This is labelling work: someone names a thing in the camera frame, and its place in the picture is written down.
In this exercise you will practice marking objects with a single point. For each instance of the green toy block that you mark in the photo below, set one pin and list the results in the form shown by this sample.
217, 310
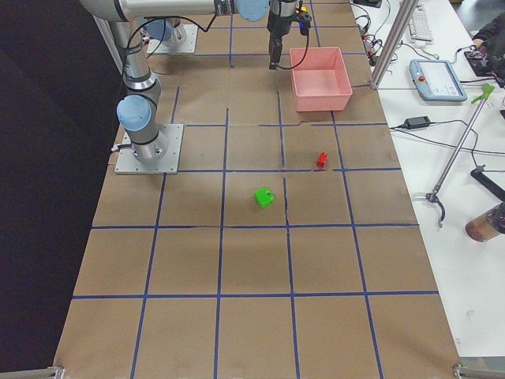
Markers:
264, 197

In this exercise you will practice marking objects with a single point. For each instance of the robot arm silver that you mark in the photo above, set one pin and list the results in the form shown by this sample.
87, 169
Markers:
136, 112
169, 31

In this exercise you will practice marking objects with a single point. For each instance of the black power adapter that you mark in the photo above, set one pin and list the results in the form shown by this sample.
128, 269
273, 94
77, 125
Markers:
417, 122

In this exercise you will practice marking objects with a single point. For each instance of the blue teach pendant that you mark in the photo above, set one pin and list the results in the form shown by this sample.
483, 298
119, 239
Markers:
436, 80

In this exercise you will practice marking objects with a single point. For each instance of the aluminium frame post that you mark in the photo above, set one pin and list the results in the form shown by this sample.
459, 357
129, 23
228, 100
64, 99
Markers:
397, 29

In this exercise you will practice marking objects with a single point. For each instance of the brown bottle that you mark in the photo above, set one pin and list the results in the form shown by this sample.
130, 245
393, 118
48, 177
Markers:
488, 225

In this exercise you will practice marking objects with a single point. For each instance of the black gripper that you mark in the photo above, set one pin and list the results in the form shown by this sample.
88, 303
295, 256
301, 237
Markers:
278, 23

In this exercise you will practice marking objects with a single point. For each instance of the red toy block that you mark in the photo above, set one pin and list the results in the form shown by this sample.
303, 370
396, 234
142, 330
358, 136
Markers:
322, 160

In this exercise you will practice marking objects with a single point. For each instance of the pink plastic box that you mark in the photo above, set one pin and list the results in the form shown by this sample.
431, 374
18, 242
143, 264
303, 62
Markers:
320, 82

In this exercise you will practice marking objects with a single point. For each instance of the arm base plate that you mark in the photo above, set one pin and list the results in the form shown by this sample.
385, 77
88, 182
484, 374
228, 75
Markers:
162, 156
156, 47

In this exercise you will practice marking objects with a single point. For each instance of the reacher grabber tool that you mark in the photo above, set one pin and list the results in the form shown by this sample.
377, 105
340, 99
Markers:
432, 196

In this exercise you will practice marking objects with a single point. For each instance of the white keyboard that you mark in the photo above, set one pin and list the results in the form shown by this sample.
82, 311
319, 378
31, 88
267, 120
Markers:
418, 27

